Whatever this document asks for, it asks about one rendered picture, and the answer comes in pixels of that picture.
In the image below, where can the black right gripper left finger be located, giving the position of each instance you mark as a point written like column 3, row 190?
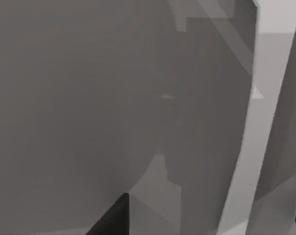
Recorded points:
column 116, row 218

